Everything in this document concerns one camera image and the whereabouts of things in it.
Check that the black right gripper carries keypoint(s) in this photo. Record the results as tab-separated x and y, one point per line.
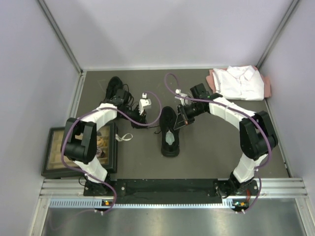
181	121

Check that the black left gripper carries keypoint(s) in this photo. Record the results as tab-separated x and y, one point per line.
140	118

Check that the black shoe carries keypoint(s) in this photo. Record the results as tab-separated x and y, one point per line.
170	146
114	86

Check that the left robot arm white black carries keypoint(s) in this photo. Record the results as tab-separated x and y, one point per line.
79	142

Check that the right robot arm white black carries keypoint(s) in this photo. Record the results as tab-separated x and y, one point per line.
257	134

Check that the white ribbon loop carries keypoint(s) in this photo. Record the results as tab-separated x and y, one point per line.
126	137

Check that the white folded shirt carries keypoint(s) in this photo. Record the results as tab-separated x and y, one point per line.
237	83

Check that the pink folded cloth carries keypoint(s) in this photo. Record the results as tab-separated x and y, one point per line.
267	86

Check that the black framed compartment box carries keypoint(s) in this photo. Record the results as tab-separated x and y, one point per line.
54	168

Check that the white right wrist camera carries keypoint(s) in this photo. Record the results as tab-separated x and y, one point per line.
184	98

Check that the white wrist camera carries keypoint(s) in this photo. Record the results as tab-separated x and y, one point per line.
184	98
144	103

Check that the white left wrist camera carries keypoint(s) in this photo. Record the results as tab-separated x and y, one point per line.
144	103

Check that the black base plate strip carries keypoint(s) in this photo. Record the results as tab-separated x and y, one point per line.
178	191

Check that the white slotted cable duct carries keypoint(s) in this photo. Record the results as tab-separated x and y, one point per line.
99	203

